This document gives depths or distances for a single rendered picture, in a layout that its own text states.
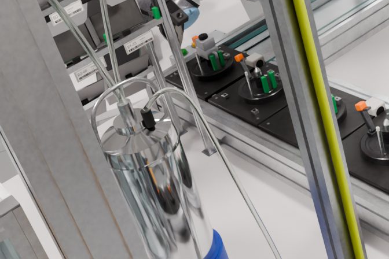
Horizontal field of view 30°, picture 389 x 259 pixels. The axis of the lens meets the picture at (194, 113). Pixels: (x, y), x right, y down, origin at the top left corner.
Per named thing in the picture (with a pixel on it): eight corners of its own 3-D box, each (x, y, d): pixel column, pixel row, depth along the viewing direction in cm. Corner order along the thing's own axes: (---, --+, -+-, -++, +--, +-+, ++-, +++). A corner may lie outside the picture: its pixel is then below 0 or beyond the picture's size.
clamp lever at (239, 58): (245, 79, 214) (233, 56, 212) (250, 76, 214) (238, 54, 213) (250, 78, 210) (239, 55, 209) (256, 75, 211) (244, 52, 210)
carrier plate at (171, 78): (165, 82, 237) (163, 77, 236) (222, 48, 245) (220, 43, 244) (206, 103, 218) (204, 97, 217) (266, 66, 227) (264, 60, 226)
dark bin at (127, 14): (89, 52, 215) (78, 29, 214) (128, 34, 218) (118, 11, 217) (101, 43, 188) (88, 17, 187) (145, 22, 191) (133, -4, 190)
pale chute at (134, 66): (109, 106, 226) (102, 93, 227) (146, 88, 229) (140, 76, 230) (106, 73, 200) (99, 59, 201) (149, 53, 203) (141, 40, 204)
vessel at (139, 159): (134, 255, 141) (62, 93, 122) (191, 215, 146) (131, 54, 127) (172, 290, 130) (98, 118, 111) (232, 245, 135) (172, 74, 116)
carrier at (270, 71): (209, 105, 217) (197, 69, 210) (270, 67, 225) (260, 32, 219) (259, 130, 198) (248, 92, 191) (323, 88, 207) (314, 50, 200)
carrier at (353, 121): (259, 130, 198) (248, 92, 191) (323, 88, 206) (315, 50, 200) (320, 162, 179) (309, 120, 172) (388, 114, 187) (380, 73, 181)
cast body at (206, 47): (197, 55, 230) (191, 36, 226) (209, 48, 231) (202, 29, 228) (212, 62, 223) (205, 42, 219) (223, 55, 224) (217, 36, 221)
